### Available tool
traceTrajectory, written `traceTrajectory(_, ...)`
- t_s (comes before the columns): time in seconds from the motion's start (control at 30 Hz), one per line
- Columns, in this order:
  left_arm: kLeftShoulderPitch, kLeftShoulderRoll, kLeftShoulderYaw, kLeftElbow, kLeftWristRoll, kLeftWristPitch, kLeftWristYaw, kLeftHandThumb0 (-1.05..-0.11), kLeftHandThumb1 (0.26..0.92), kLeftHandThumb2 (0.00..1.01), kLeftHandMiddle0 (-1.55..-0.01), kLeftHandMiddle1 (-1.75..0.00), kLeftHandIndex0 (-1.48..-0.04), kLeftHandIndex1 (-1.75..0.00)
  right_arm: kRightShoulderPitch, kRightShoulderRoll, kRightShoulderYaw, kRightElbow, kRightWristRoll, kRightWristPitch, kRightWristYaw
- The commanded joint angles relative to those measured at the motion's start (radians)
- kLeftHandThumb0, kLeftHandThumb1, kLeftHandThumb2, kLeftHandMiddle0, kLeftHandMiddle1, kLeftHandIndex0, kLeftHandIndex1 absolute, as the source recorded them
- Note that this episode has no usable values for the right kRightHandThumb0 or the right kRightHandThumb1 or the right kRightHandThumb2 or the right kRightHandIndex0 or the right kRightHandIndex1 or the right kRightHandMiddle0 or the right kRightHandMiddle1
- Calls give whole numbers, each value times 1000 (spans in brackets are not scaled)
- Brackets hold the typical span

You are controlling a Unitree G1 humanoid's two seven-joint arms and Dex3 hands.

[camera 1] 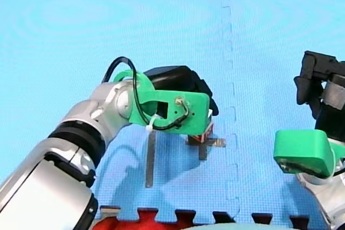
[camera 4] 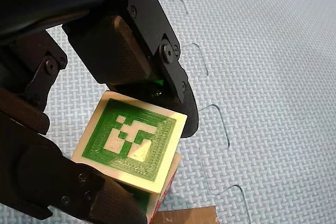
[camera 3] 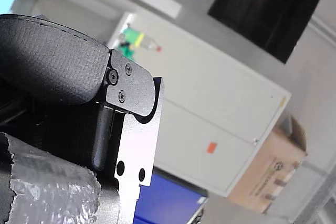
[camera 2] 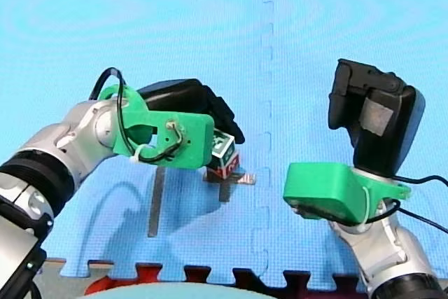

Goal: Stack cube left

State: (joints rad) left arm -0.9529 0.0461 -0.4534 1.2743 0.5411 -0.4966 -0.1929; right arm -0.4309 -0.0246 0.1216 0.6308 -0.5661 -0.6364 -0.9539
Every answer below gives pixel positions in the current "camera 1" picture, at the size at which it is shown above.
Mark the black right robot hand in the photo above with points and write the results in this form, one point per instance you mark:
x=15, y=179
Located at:
x=331, y=122

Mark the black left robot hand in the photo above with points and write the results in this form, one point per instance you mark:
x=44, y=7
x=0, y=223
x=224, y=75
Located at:
x=178, y=79

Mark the red cube white marks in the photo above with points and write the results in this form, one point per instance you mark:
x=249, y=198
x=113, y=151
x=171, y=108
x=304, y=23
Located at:
x=208, y=131

